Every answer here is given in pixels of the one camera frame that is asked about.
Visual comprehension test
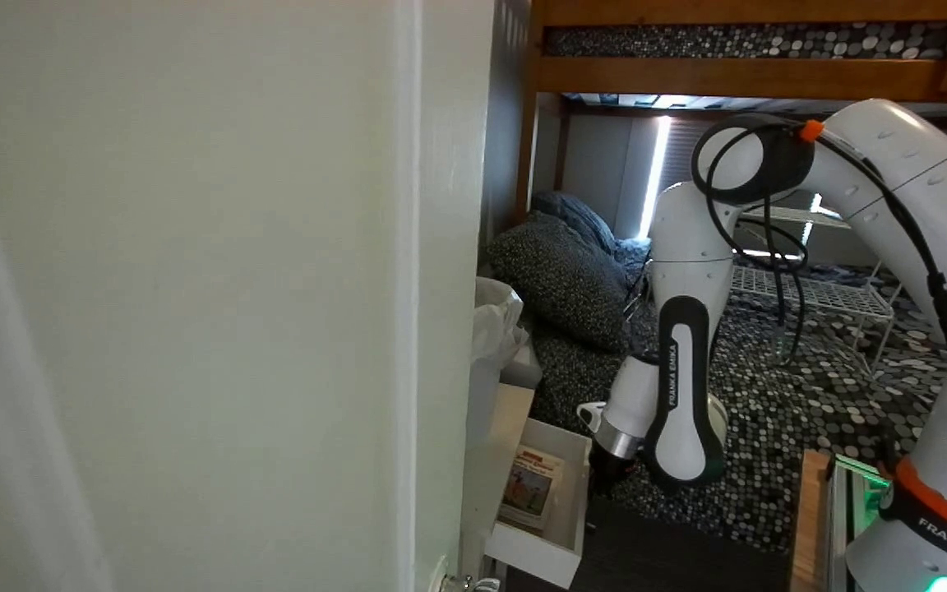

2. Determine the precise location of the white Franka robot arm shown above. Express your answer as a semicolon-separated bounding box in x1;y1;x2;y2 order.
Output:
582;100;947;592

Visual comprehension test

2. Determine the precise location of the dark patterned pillow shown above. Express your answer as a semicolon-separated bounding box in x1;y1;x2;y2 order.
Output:
487;214;628;353

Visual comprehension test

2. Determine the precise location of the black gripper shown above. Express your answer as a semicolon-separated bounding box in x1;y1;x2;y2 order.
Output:
593;447;632;497

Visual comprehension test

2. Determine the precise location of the wooden bunk bed frame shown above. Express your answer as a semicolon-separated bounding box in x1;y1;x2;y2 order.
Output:
508;0;947;223

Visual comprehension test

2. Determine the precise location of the white wire rack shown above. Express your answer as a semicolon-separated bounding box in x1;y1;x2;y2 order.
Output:
735;195;895;360

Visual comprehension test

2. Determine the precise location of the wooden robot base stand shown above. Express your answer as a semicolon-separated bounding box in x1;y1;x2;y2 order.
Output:
785;447;895;592

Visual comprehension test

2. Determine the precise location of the clear plastic bag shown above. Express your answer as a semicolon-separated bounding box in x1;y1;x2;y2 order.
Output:
470;276;523;410

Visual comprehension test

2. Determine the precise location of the white drawer cabinet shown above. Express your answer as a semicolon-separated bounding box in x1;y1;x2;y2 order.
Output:
445;384;535;592

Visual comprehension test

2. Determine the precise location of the blue pillow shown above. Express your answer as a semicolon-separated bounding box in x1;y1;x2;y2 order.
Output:
538;190;618;253

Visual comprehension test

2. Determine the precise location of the colourful box in drawer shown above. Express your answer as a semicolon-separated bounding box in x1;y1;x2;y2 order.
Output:
500;447;563;531

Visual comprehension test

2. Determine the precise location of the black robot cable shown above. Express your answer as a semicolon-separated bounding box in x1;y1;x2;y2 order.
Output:
691;115;947;519

